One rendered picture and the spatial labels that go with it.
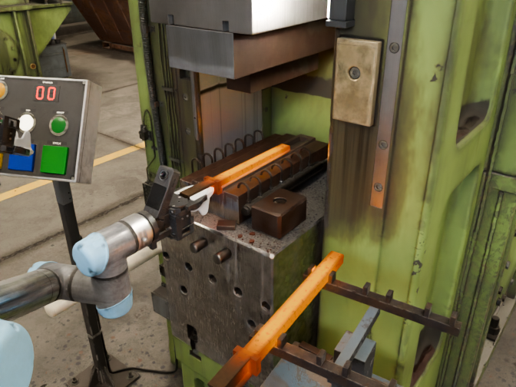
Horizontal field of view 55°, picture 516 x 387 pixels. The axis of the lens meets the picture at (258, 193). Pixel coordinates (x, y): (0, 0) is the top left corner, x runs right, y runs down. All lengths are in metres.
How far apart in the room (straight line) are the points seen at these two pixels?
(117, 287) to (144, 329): 1.28
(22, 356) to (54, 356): 1.56
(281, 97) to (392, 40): 0.66
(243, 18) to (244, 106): 0.55
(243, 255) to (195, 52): 0.47
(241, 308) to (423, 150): 0.58
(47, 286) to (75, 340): 1.31
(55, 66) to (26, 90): 4.93
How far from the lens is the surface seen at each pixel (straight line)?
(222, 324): 1.35
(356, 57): 1.03
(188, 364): 1.60
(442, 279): 1.63
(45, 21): 6.27
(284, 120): 1.63
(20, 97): 1.54
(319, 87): 1.52
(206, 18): 1.09
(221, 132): 1.47
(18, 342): 0.74
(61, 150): 1.43
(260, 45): 1.12
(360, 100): 1.05
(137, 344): 2.26
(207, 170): 1.33
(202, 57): 1.12
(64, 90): 1.46
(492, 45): 1.35
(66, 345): 2.35
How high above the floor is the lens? 1.53
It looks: 27 degrees down
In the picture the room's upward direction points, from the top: 1 degrees counter-clockwise
